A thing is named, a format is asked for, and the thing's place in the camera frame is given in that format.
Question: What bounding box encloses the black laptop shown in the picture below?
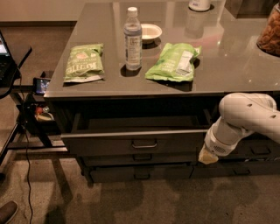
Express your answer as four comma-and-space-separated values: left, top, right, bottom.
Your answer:
0, 31, 18, 87

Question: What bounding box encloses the left green chip bag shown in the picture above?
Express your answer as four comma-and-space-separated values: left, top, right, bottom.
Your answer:
64, 44, 104, 83

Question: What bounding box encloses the white container at back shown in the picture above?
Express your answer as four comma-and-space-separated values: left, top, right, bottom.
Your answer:
189, 0, 211, 11

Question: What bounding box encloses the phone with lit screen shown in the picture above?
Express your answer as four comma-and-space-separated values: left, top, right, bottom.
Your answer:
33, 78, 50, 95

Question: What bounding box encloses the grey top drawer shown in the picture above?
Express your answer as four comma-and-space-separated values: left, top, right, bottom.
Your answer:
62, 114, 207, 157

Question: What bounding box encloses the brown shoe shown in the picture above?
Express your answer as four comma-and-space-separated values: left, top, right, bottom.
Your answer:
0, 200, 18, 224

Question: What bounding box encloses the clear plastic water bottle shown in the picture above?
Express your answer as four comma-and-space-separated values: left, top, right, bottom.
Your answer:
123, 7, 142, 71

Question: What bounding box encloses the green chip bag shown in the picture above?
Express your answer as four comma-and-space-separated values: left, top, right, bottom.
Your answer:
64, 44, 104, 83
145, 43, 201, 82

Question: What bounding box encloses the right green chip bag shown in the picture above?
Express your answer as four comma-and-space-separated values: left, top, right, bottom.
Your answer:
145, 43, 201, 82

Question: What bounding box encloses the small white bowl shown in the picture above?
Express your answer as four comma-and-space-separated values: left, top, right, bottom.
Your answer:
142, 24, 162, 44

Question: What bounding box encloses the right cabinet drawer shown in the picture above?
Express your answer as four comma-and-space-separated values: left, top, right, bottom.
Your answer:
226, 138, 280, 159

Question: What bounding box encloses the black metal stand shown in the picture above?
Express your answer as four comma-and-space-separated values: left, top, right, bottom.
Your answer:
0, 45, 65, 164

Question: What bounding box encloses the jar of orange snacks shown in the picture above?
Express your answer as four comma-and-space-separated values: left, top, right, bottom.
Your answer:
256, 3, 280, 56

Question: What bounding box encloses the black cable on floor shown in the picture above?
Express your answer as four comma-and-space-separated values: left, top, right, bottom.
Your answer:
17, 73, 35, 224

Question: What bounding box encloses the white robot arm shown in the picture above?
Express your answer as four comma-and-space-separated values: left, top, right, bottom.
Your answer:
199, 93, 280, 165

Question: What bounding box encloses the silver top drawer handle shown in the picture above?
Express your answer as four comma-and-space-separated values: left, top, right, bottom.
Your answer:
131, 140, 158, 150

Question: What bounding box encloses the grey cabinet with countertop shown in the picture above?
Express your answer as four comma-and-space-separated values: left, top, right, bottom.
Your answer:
45, 0, 280, 183

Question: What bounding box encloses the bottom drawer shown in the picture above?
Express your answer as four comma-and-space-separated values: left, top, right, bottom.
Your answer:
90, 164, 193, 183

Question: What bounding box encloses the middle drawer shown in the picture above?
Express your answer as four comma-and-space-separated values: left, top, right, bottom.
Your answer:
81, 152, 197, 166

